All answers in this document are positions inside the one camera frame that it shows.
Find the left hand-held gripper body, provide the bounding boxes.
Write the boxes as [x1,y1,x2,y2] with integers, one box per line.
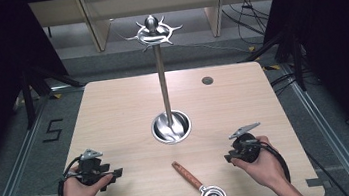
[75,146,113,188]

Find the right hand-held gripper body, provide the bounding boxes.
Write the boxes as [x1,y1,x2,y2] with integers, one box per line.
[226,121,266,166]

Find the person's right hand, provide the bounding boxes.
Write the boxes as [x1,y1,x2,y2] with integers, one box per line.
[227,132,290,194]

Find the round grey table grommet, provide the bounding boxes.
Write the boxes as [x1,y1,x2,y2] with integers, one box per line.
[200,75,215,88]

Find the black metal stand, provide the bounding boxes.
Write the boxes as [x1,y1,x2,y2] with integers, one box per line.
[17,59,90,131]
[237,26,310,99]

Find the metal utensil hook rack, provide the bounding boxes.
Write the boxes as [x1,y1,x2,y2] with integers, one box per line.
[121,11,198,150]

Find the right hand-held gripper black cable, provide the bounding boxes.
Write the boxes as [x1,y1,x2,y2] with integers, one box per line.
[243,135,293,189]

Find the hand-held gripper black cable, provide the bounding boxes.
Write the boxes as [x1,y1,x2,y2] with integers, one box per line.
[243,135,293,189]
[52,155,89,196]

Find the left hand-held gripper black cable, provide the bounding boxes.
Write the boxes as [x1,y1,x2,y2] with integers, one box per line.
[52,155,89,196]

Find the small metal pan wooden handle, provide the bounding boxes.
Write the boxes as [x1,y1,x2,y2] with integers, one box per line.
[170,155,229,196]

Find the black floor cables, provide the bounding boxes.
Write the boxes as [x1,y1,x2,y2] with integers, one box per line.
[267,68,301,98]

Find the black floor cable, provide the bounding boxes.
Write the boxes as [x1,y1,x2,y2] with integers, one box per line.
[303,144,349,196]

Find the hanging black cable bundle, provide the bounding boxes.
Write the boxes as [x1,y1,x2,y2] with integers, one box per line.
[220,0,274,41]

